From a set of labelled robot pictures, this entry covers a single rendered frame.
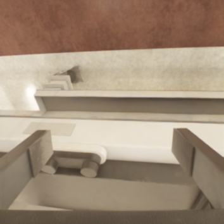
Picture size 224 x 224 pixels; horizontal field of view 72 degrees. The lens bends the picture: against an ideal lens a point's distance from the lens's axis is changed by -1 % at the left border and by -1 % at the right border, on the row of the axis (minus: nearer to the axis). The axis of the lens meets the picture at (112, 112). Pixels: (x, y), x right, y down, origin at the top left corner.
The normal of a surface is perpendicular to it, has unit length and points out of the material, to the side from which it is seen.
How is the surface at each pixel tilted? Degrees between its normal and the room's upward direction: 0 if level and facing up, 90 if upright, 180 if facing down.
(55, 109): 0
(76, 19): 0
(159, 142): 90
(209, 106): 0
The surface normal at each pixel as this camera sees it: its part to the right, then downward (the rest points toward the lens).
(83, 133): -0.07, -0.79
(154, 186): -0.12, 0.62
